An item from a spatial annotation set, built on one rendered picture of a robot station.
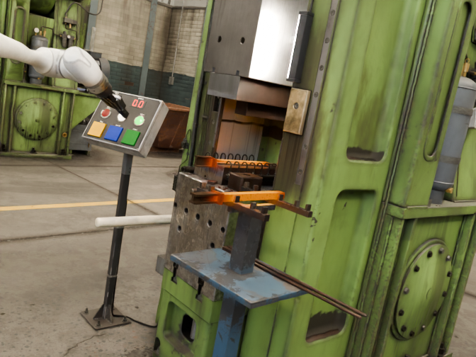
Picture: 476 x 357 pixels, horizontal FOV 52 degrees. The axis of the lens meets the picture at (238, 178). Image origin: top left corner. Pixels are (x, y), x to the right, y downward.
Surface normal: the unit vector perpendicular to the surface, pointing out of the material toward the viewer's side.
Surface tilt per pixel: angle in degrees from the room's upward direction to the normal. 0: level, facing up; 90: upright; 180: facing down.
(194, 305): 90
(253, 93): 90
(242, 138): 90
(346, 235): 90
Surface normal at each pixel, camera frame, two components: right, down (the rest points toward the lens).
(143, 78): 0.72, 0.25
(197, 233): -0.75, -0.02
